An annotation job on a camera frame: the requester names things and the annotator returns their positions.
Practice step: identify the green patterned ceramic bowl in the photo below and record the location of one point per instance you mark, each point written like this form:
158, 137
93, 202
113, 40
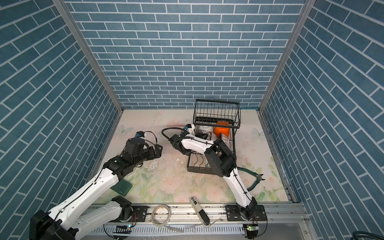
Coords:
206, 130

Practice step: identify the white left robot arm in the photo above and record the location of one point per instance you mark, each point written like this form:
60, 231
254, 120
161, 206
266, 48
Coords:
67, 220

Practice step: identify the aluminium corner post left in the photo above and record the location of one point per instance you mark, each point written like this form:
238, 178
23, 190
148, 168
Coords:
76, 32

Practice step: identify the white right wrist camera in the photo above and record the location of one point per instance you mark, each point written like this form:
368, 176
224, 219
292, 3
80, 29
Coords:
190, 128

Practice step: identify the blue triangle patterned bowl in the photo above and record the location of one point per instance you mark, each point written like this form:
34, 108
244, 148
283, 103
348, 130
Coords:
226, 140

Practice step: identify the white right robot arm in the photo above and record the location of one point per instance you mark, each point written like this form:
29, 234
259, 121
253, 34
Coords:
223, 164

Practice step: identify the orange plastic bowl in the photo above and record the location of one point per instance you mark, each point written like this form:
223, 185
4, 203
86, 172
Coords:
222, 128

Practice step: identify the aluminium corner post right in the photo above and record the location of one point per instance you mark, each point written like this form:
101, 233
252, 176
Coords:
304, 14

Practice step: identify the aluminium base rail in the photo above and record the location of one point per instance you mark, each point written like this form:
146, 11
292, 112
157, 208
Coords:
276, 221

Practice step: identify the aluminium corner post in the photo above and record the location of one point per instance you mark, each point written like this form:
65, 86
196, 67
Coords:
304, 14
76, 32

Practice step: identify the dark green sponge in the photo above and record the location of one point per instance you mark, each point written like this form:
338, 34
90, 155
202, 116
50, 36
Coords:
122, 187

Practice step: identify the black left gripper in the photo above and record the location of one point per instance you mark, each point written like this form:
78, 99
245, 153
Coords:
153, 155

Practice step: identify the black wire dish rack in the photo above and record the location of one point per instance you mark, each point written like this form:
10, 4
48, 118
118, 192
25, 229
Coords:
208, 113

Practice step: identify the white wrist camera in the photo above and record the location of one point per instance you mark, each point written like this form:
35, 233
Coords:
190, 128
140, 134

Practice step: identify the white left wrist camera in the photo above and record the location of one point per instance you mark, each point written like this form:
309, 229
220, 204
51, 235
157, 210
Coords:
140, 134

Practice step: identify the black silver handheld scanner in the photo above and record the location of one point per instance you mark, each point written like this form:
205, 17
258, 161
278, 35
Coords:
200, 212

